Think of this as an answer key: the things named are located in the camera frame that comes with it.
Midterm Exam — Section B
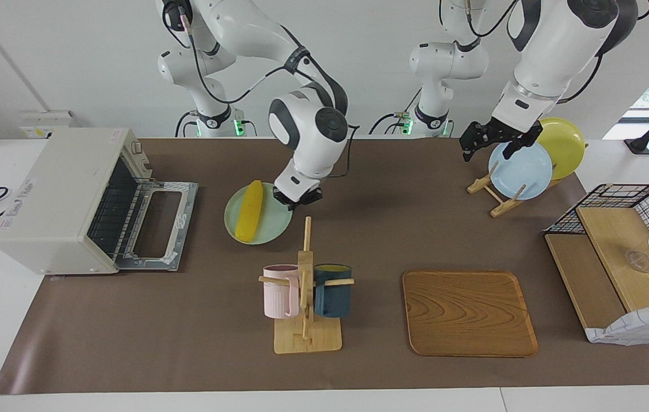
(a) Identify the white wall socket box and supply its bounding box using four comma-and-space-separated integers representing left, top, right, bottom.
18, 110, 82, 140

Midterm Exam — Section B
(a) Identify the beige toaster oven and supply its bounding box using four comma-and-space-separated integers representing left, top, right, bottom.
0, 127, 199, 276

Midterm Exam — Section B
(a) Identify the yellow corn cob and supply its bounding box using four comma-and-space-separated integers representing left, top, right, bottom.
235, 180, 264, 241

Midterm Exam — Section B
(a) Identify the wooden mug rack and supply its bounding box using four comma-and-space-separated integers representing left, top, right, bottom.
258, 216, 355, 355

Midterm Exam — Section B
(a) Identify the brown wooden tray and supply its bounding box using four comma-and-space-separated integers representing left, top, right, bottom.
403, 270, 539, 358

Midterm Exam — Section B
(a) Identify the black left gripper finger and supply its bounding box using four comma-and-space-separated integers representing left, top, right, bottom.
460, 125, 483, 163
501, 137, 529, 161

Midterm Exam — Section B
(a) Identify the yellow plate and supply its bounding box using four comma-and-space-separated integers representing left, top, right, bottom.
530, 117, 586, 181

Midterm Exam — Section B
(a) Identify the white checked cloth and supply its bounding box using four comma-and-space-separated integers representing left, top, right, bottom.
585, 302, 649, 346

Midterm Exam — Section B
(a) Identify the light blue plate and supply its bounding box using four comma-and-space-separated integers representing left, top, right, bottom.
488, 139, 554, 201

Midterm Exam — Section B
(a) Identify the glass oven door with handle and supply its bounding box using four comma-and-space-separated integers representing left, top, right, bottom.
116, 179, 199, 272

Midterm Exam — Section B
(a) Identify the wooden plate rack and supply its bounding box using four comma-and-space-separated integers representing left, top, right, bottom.
467, 143, 589, 219

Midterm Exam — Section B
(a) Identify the small clear glass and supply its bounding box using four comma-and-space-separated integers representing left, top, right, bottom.
624, 249, 649, 274

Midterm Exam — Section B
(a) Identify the brown table mat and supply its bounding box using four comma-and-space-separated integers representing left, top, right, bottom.
0, 137, 649, 395

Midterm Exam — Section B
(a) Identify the tall light wooden shelf board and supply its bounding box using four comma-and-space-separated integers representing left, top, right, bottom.
576, 206, 649, 314

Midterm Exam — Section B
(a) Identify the dark teal mug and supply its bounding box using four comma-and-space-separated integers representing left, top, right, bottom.
313, 264, 353, 319

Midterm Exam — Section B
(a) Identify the pink mug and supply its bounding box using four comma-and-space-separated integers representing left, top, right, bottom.
262, 264, 301, 319

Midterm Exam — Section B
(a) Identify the low light wooden shelf board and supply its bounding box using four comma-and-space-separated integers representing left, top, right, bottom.
545, 233, 628, 338

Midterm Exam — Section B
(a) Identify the black wire basket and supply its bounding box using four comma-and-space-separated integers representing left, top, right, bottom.
546, 184, 649, 287

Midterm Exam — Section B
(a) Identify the mint green plate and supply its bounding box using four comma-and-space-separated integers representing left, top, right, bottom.
224, 183, 293, 245

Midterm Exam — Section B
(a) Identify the black arm base cable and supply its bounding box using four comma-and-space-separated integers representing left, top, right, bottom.
369, 113, 398, 136
174, 110, 197, 138

